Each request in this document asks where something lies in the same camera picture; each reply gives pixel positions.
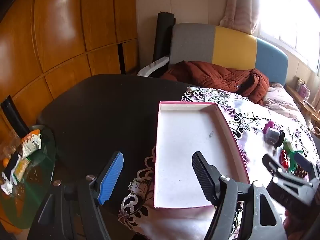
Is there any glass side table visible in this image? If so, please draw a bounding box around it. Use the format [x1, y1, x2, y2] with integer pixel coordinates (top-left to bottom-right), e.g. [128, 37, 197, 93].
[0, 125, 57, 233]

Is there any yellow snack packet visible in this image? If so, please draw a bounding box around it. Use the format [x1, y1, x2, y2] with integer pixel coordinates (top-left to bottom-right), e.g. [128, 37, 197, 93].
[14, 158, 30, 182]

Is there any green white plug-in device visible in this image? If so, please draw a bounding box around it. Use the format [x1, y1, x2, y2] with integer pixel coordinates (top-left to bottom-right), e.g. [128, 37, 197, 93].
[282, 139, 296, 153]

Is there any crumpled white wrapper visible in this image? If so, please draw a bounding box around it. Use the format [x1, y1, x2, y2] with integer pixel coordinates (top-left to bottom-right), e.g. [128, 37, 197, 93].
[1, 180, 14, 195]

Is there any rust quilted jacket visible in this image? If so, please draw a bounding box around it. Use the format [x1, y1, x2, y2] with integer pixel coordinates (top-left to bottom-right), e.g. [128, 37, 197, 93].
[160, 60, 270, 105]

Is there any red lipstick tube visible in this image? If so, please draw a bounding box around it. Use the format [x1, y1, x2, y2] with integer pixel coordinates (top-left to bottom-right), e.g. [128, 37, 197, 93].
[280, 150, 289, 168]

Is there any wooden side table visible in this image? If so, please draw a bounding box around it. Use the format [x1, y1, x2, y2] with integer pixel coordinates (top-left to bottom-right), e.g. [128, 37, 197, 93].
[285, 82, 320, 127]

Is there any white foam strip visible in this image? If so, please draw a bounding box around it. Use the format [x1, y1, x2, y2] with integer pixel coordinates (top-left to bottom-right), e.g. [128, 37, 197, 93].
[137, 56, 170, 77]

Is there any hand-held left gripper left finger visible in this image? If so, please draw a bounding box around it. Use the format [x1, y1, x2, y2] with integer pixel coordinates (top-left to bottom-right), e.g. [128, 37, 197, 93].
[27, 151, 124, 240]

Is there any white orange snack bag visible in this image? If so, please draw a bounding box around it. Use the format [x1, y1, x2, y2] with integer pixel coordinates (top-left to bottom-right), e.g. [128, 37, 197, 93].
[20, 129, 42, 159]

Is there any grey yellow blue headboard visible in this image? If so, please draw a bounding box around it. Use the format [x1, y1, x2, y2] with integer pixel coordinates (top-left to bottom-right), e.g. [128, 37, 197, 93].
[169, 23, 288, 85]

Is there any wooden wardrobe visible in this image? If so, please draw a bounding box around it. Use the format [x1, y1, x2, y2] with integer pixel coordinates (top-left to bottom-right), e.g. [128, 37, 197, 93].
[0, 0, 139, 133]

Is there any pale pink duvet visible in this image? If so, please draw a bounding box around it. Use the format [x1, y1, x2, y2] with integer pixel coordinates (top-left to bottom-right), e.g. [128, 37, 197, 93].
[260, 82, 313, 128]

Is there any grey black plastic cup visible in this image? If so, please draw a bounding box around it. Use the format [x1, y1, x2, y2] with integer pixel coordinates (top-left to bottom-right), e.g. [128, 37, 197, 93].
[265, 129, 285, 147]

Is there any pink patterned curtain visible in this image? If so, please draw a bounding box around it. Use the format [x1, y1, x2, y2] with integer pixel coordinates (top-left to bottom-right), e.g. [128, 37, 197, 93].
[219, 0, 262, 34]

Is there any brown purple massage brush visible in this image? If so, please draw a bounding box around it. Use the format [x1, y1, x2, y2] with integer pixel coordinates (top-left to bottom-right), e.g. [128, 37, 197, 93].
[294, 169, 310, 180]

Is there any green plastic spool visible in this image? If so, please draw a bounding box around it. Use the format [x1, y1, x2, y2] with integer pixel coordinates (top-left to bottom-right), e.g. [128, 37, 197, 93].
[287, 150, 304, 173]

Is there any black chair post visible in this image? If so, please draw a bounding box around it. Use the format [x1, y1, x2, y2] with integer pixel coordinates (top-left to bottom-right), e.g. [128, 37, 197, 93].
[1, 95, 30, 137]

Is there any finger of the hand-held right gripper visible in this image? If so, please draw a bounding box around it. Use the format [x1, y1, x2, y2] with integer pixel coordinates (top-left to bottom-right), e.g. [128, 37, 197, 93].
[294, 152, 320, 182]
[262, 154, 280, 178]

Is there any purple perforated plastic toy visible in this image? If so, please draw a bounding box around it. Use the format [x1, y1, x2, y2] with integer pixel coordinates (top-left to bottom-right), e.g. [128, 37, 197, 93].
[262, 120, 275, 133]

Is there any window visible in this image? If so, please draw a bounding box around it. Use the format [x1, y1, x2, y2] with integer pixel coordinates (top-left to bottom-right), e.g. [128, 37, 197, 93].
[257, 0, 320, 75]

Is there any black snack packet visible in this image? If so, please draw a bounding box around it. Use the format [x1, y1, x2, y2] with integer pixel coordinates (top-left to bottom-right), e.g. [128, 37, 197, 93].
[2, 154, 22, 180]

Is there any floral embroidered white tablecloth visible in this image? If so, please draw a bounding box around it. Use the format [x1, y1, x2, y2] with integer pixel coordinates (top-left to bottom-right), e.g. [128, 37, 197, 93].
[117, 86, 320, 240]

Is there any purple gift box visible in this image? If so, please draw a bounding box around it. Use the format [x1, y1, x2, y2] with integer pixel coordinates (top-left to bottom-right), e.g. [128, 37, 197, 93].
[295, 77, 312, 99]

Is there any pink cardboard box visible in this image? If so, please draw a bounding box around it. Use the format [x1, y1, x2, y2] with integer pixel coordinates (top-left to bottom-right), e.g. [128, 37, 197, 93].
[153, 101, 250, 209]

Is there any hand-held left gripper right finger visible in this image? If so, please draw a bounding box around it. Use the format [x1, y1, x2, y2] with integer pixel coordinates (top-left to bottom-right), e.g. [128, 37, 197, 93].
[192, 151, 288, 240]

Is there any black rolled mat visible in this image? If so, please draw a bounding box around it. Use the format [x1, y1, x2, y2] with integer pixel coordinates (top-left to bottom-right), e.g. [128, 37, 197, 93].
[153, 12, 175, 78]

